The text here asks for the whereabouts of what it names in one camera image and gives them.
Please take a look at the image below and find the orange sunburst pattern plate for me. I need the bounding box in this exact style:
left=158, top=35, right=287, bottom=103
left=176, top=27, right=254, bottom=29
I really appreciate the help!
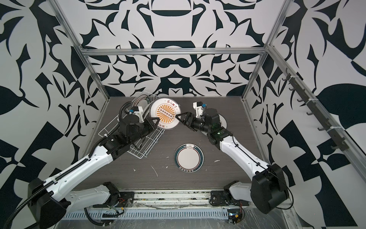
left=150, top=98, right=181, bottom=130

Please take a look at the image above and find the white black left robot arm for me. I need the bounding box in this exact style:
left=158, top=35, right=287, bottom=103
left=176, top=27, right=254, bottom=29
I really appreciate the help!
left=27, top=102, right=160, bottom=229

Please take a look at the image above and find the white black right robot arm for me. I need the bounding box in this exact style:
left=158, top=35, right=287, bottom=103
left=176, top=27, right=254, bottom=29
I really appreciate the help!
left=176, top=108, right=292, bottom=214

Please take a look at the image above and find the stack of unloaded plates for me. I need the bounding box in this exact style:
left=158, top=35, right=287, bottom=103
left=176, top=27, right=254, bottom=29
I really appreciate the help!
left=219, top=114, right=227, bottom=128

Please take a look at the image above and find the green banner rim plate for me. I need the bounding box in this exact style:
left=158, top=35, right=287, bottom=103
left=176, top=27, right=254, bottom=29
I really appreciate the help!
left=132, top=94, right=152, bottom=115

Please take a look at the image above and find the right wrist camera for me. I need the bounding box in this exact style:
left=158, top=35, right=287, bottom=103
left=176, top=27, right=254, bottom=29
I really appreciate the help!
left=193, top=102, right=207, bottom=118

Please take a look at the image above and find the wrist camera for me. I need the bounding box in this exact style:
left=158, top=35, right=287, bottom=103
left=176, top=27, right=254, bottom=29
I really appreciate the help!
left=193, top=102, right=207, bottom=118
left=128, top=106, right=144, bottom=123

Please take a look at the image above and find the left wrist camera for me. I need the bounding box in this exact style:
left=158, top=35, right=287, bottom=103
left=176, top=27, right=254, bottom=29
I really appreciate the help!
left=128, top=106, right=144, bottom=123

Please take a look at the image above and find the white wire dish rack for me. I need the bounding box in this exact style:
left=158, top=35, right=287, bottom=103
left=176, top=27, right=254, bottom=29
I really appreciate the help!
left=98, top=91, right=165, bottom=159

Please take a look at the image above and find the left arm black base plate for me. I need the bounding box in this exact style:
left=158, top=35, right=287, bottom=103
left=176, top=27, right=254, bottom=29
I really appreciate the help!
left=115, top=191, right=135, bottom=208

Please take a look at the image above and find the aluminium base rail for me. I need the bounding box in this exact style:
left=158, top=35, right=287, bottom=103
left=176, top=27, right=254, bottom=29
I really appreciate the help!
left=48, top=188, right=294, bottom=211

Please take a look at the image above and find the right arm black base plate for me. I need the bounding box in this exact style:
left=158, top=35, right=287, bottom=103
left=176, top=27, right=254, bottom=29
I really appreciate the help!
left=209, top=190, right=237, bottom=206

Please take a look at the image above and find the white slotted cable duct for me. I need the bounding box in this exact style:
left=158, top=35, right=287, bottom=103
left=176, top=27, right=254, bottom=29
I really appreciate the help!
left=61, top=208, right=229, bottom=220

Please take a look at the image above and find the black corrugated cable conduit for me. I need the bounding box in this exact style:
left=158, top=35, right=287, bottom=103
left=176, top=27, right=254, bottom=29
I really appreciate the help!
left=2, top=183, right=115, bottom=229

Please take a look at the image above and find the black wall hook rail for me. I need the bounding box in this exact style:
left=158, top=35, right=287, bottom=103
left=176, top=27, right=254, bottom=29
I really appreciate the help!
left=283, top=70, right=350, bottom=151

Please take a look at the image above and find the aluminium cage frame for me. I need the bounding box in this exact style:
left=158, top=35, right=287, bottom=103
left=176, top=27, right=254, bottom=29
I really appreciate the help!
left=49, top=1, right=366, bottom=179

